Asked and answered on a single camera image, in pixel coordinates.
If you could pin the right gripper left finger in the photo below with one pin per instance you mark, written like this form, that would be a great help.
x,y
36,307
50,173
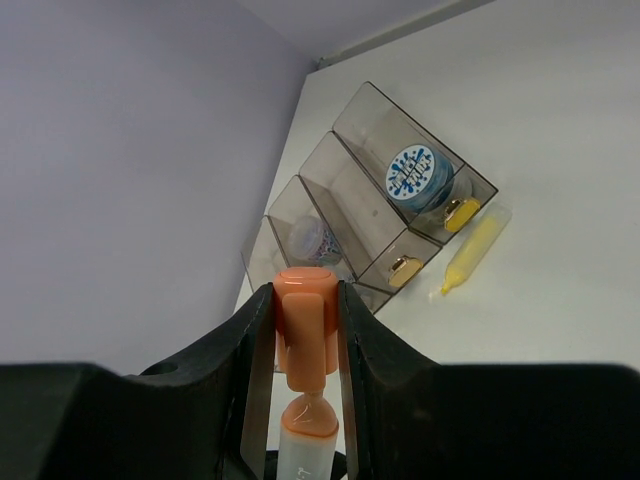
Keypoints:
x,y
202,413

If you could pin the orange tip marker pen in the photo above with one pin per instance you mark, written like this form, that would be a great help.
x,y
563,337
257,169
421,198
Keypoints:
x,y
308,434

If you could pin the yellow highlighter pen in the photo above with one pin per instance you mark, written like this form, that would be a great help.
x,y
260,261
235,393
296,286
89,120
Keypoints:
x,y
475,247

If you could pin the smoky clear drawer organizer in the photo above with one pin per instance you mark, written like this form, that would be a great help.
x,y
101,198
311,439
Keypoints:
x,y
342,182

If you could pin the orange pen cap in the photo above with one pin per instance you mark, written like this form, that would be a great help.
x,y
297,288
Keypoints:
x,y
306,326

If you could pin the blue slime jar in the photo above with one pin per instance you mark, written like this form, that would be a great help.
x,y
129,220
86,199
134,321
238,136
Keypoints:
x,y
418,178

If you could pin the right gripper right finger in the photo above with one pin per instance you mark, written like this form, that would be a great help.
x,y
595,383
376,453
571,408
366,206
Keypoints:
x,y
408,417

